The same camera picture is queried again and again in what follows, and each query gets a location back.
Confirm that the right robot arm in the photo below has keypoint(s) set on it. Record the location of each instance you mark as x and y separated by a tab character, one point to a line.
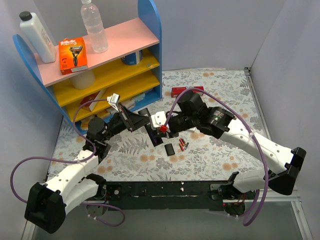
283	164

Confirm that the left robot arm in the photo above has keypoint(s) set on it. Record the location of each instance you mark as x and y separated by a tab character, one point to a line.
48	203

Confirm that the orange razor box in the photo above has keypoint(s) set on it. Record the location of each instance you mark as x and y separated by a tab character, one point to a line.
72	55

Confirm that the blue pink yellow shelf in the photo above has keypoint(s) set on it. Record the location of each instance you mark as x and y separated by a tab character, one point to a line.
141	33

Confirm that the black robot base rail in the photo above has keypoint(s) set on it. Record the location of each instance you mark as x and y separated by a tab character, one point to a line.
173	195

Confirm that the floral table mat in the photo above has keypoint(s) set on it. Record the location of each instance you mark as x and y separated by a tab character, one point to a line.
132	156

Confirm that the yellow snack packet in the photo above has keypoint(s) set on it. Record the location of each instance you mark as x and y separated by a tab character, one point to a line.
85	122

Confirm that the red toothpaste box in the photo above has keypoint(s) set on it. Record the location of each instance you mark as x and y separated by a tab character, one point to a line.
175	91

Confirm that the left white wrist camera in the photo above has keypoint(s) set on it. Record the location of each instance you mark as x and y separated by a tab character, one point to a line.
113	101

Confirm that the green sponge pack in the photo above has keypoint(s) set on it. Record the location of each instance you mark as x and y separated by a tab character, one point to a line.
139	97

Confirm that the blue purple battery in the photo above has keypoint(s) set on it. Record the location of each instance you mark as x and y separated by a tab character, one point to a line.
154	140

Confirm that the white cylindrical container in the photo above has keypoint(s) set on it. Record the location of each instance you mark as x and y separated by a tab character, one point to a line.
83	81

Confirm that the white air conditioner remote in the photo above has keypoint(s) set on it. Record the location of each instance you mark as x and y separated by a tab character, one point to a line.
191	130

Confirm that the black battery cover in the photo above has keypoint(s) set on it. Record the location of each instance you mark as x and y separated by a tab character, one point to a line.
169	149

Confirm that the blue white can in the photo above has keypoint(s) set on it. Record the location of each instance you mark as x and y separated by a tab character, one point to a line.
133	58

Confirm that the red white book box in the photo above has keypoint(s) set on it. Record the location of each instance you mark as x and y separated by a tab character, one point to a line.
87	103

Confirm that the clear plastic water bottle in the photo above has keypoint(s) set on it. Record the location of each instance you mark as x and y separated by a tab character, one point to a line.
94	26

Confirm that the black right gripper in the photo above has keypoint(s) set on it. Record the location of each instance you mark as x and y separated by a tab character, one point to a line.
157	137

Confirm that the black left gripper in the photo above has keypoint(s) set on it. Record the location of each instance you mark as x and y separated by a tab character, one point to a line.
128	119

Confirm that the white bottle black cap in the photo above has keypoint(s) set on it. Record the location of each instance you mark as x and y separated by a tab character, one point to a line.
36	34

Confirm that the white snack packet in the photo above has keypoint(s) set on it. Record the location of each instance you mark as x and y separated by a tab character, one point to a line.
129	103

